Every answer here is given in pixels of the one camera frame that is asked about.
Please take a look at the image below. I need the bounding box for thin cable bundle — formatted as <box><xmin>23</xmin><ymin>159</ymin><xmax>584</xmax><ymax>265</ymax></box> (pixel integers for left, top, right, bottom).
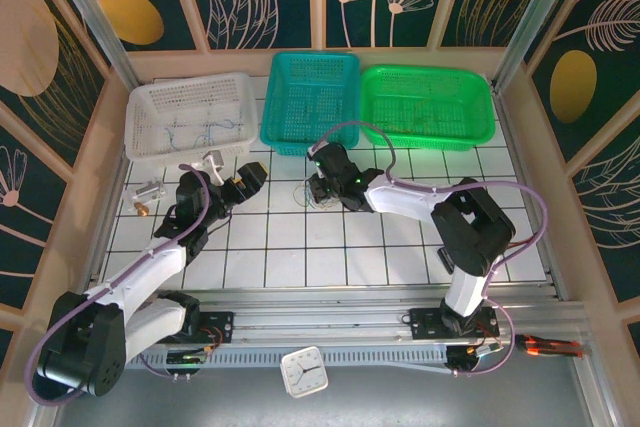
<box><xmin>292</xmin><ymin>183</ymin><xmax>347</xmax><ymax>212</ymax></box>

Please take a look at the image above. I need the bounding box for yellow thin cable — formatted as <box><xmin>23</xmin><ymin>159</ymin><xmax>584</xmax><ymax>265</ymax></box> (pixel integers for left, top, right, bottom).
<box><xmin>384</xmin><ymin>111</ymin><xmax>437</xmax><ymax>136</ymax></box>

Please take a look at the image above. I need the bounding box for teal plastic basket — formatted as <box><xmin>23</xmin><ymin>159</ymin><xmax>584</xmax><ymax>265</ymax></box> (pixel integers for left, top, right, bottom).
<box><xmin>259</xmin><ymin>50</ymin><xmax>362</xmax><ymax>158</ymax></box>

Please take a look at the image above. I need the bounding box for metal sliding latch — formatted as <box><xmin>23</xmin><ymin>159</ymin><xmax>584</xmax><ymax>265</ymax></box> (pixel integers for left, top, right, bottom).
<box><xmin>124</xmin><ymin>176</ymin><xmax>169</xmax><ymax>206</ymax></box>

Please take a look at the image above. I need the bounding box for green plastic basket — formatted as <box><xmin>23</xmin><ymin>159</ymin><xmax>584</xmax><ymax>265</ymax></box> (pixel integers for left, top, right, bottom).
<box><xmin>359</xmin><ymin>64</ymin><xmax>497</xmax><ymax>153</ymax></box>

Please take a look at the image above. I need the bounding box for white plastic basket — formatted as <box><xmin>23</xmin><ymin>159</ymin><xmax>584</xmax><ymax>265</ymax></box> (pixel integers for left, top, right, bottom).
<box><xmin>123</xmin><ymin>71</ymin><xmax>260</xmax><ymax>164</ymax></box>

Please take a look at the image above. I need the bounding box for white square clock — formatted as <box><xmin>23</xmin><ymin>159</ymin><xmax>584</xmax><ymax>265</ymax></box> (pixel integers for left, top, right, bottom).
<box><xmin>279</xmin><ymin>345</ymin><xmax>330</xmax><ymax>399</ymax></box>

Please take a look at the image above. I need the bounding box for orange and black hand tool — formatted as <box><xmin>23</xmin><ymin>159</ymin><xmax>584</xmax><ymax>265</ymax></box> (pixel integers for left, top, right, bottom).
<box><xmin>517</xmin><ymin>334</ymin><xmax>584</xmax><ymax>360</ymax></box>

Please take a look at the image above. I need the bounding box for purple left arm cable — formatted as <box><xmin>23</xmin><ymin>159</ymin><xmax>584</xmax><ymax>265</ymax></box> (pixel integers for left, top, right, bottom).
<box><xmin>23</xmin><ymin>162</ymin><xmax>211</xmax><ymax>406</ymax></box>

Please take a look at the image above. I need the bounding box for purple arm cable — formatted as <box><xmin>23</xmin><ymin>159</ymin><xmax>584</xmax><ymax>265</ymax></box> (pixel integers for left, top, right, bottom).
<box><xmin>309</xmin><ymin>120</ymin><xmax>549</xmax><ymax>378</ymax></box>
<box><xmin>23</xmin><ymin>162</ymin><xmax>211</xmax><ymax>406</ymax></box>

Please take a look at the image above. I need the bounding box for aluminium rail frame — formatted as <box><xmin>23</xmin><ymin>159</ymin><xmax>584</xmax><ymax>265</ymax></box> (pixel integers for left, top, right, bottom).
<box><xmin>49</xmin><ymin>284</ymin><xmax>599</xmax><ymax>351</ymax></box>

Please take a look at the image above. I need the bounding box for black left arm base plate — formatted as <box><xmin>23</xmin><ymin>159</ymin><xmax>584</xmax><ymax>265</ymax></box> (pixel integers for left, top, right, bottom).
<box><xmin>143</xmin><ymin>310</ymin><xmax>235</xmax><ymax>346</ymax></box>

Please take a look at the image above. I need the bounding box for small controller board with wires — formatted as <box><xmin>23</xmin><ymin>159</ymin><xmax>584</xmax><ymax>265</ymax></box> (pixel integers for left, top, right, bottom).
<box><xmin>447</xmin><ymin>341</ymin><xmax>504</xmax><ymax>371</ymax></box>
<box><xmin>166</xmin><ymin>349</ymin><xmax>214</xmax><ymax>367</ymax></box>

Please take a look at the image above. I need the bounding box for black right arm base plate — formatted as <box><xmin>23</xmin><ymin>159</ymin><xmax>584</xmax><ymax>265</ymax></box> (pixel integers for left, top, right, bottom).
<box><xmin>408</xmin><ymin>306</ymin><xmax>501</xmax><ymax>341</ymax></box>

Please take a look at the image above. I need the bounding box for grey slotted cable duct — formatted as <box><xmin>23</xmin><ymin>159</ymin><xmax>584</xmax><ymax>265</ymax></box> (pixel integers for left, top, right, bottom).
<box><xmin>122</xmin><ymin>346</ymin><xmax>451</xmax><ymax>372</ymax></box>

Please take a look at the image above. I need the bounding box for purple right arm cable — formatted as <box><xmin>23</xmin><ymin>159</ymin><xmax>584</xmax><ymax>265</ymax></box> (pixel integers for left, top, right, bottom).
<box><xmin>309</xmin><ymin>120</ymin><xmax>549</xmax><ymax>378</ymax></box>

